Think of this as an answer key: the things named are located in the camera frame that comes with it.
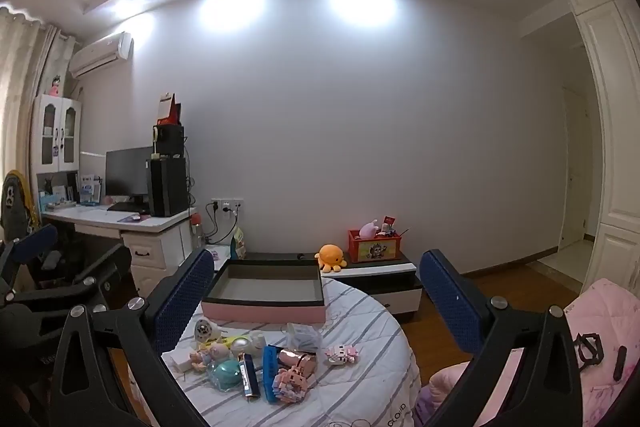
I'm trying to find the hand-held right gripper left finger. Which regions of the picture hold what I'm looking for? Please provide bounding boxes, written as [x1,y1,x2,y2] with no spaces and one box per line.
[50,248,216,427]

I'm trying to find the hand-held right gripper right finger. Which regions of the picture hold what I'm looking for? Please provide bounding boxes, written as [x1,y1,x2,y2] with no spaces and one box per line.
[419,249,583,427]

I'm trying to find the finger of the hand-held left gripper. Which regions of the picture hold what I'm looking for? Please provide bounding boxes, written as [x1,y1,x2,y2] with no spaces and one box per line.
[7,243,133,308]
[0,224,60,295]

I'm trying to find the white plush toy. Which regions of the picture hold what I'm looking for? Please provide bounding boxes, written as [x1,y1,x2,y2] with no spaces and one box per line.
[230,333,267,355]

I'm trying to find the pink storage box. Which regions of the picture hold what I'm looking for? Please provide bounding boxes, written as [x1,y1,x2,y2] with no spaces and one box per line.
[201,259,327,324]

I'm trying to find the teal round case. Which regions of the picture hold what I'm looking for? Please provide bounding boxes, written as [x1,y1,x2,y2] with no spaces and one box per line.
[207,359,243,392]

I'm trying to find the blue snack bar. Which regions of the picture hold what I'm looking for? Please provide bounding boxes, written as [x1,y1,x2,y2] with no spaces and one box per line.
[239,353,261,403]

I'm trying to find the blue highlighter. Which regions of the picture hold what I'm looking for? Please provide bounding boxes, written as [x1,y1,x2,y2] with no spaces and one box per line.
[262,344,283,404]

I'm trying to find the small pink block toy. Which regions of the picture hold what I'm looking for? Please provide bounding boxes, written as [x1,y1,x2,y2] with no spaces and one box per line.
[325,344,360,365]

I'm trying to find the clear plastic box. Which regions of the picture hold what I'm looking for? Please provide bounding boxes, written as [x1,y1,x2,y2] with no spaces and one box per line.
[285,323,323,353]

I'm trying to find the rose gold case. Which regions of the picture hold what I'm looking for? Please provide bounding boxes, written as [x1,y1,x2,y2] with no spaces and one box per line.
[277,348,318,375]

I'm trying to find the pink block figure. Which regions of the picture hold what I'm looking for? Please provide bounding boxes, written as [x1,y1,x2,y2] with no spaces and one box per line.
[272,367,311,405]

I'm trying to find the dark patterned jacket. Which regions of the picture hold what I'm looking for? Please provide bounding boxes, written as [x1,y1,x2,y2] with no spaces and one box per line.
[0,169,41,233]

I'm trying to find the small white side table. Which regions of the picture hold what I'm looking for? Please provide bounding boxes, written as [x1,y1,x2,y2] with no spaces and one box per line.
[207,244,241,273]

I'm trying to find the white desk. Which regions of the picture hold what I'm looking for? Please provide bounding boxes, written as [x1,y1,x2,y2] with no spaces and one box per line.
[37,207,198,298]

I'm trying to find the red-capped bottle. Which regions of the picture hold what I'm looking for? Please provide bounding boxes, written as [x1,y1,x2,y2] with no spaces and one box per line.
[190,213,205,253]

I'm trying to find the blue and white box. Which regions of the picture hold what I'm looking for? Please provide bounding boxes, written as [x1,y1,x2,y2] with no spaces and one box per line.
[80,174,103,205]

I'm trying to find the snack bag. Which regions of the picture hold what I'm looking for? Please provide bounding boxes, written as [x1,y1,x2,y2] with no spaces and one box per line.
[230,227,249,260]

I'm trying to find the red storage crate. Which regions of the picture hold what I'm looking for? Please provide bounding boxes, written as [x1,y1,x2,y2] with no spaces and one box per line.
[348,228,404,264]

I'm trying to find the black monitor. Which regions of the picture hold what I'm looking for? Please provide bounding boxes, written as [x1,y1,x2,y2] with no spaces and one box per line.
[105,146,154,202]

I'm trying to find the black computer tower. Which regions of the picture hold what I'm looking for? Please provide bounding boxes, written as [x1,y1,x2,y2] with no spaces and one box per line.
[146,156,191,218]

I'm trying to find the white glass-door cabinet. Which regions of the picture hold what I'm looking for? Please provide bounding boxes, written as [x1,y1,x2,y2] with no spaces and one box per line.
[31,94,82,175]

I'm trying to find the orange octopus plush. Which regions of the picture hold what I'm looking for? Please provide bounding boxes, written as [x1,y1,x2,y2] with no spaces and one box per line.
[315,244,348,274]

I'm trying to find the black speaker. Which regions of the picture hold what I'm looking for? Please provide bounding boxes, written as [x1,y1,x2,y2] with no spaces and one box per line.
[153,125,186,158]

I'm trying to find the pink quilt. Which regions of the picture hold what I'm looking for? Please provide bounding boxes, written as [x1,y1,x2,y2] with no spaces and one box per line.
[420,277,640,427]

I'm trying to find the beige curtain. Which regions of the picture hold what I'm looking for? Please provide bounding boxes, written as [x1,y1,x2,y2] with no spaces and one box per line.
[0,5,76,248]

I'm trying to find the white door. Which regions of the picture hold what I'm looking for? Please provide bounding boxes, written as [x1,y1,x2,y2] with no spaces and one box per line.
[560,87,593,248]

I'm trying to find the red and white box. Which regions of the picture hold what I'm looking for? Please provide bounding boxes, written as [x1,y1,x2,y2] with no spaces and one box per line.
[157,92,183,126]

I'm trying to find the black marker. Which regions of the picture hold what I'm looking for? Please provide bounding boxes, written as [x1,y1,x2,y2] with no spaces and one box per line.
[612,346,628,382]

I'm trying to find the white air conditioner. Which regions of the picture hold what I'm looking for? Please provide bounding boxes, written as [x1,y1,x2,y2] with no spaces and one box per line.
[68,32,133,78]

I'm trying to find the white wardrobe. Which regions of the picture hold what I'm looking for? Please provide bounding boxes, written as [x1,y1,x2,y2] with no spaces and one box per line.
[537,0,640,298]

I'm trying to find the white wall socket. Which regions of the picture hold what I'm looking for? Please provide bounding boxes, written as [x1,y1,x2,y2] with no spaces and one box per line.
[211,198,244,215]

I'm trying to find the black plastic frame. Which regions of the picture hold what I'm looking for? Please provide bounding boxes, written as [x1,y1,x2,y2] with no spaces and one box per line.
[572,332,606,370]

